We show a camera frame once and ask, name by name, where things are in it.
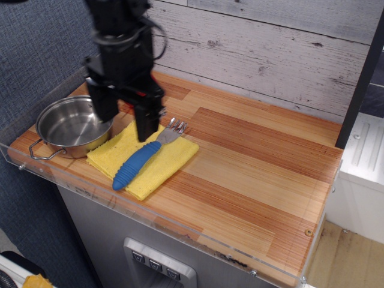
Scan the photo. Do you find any blue handled metal fork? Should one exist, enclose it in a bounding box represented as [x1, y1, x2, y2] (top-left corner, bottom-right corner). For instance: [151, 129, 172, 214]
[112, 118, 188, 191]

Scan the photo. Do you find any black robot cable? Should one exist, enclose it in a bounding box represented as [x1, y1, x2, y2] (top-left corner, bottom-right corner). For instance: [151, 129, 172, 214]
[140, 16, 167, 61]

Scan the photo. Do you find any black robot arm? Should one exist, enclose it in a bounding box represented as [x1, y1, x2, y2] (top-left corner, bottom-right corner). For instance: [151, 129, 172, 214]
[84, 1, 165, 142]

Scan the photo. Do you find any white ridged side cabinet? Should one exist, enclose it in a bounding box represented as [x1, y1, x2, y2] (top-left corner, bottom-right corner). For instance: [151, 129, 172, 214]
[325, 113, 383, 243]

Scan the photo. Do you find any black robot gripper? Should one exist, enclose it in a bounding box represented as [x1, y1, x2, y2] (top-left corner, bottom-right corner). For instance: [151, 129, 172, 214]
[85, 28, 166, 142]

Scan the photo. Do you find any silver toy fridge cabinet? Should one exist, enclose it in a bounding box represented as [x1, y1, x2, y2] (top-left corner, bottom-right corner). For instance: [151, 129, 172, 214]
[56, 184, 280, 288]

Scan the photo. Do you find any clear acrylic edge guard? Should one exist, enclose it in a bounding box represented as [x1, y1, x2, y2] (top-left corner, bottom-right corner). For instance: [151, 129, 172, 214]
[3, 139, 343, 287]

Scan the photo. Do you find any dark vertical post right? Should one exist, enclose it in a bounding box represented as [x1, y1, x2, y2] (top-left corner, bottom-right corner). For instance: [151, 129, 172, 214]
[335, 11, 383, 149]

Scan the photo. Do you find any grey dispenser button panel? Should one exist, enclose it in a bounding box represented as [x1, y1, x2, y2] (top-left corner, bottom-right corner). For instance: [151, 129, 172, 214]
[124, 237, 197, 288]

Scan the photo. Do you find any yellow black object corner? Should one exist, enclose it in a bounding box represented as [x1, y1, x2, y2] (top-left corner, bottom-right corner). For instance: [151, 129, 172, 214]
[1, 251, 55, 287]

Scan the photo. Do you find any stainless steel pot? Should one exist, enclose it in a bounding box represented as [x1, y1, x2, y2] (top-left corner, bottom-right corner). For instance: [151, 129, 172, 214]
[29, 95, 113, 160]

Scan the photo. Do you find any red plastic egg shell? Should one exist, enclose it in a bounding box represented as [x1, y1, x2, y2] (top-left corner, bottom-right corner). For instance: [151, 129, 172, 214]
[124, 74, 162, 108]

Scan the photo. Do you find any yellow folded towel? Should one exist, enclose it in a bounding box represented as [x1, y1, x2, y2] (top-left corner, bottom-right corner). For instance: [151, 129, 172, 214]
[86, 121, 199, 200]

